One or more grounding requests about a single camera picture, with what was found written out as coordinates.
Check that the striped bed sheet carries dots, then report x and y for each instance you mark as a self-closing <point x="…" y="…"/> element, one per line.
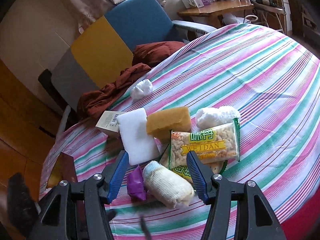
<point x="250" y="80"/>

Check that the grey yellow blue headboard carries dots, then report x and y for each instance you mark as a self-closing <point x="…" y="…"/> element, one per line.
<point x="140" y="22"/>

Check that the gold storage box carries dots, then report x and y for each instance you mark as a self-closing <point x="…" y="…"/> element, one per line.
<point x="66" y="170"/>

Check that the wooden side table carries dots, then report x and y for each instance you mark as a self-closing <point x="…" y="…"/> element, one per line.
<point x="215" y="8"/>

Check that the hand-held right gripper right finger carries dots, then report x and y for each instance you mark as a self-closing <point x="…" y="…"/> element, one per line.
<point x="197" y="177"/>

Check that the white crumpled plastic wad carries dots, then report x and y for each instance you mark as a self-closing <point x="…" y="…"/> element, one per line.
<point x="141" y="89"/>
<point x="212" y="115"/>

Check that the wooden wardrobe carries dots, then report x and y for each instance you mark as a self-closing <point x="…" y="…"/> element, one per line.
<point x="20" y="130"/>

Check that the black fuzzy object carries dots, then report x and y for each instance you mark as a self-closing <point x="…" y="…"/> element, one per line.
<point x="20" y="200"/>

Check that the white sponge block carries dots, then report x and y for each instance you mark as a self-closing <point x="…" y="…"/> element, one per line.
<point x="135" y="137"/>

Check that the cream sock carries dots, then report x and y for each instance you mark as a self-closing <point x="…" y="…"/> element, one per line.
<point x="165" y="185"/>

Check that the yellow green snack packet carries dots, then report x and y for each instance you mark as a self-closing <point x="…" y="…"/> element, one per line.
<point x="183" y="171"/>
<point x="207" y="142"/>

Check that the brown-red crumpled cloth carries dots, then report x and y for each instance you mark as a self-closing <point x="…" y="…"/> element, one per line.
<point x="105" y="97"/>

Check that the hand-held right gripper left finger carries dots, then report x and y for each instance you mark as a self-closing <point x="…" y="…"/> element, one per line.
<point x="117" y="177"/>

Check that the purple snack packet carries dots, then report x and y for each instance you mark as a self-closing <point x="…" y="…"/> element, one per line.
<point x="135" y="182"/>

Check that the person's red clothing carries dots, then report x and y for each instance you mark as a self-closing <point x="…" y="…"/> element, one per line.
<point x="305" y="220"/>

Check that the small beige cardboard box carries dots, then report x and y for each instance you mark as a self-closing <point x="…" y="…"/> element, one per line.
<point x="108" y="122"/>

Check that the white plastic bag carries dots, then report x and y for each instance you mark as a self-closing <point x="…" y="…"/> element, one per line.
<point x="232" y="18"/>

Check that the yellow sponge block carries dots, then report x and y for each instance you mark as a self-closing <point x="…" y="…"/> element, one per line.
<point x="167" y="122"/>

